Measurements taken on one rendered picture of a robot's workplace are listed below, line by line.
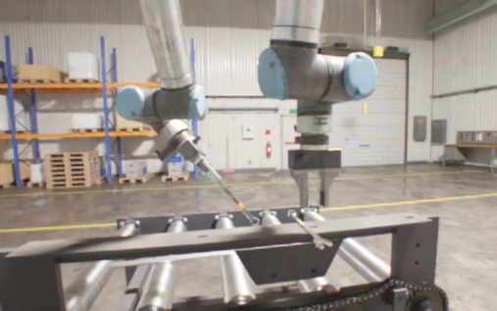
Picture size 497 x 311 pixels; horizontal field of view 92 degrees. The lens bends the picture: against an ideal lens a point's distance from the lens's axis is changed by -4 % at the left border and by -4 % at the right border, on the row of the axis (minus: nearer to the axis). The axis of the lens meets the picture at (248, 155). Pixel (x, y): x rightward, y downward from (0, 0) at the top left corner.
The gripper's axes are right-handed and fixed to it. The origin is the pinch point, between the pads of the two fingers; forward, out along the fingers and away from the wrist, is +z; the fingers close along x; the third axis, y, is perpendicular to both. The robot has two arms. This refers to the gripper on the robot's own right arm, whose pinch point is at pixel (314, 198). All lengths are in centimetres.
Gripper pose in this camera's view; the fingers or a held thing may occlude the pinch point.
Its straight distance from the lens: 69.9
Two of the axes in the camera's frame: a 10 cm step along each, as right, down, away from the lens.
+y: 1.6, 0.8, -9.8
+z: 0.2, 10.0, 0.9
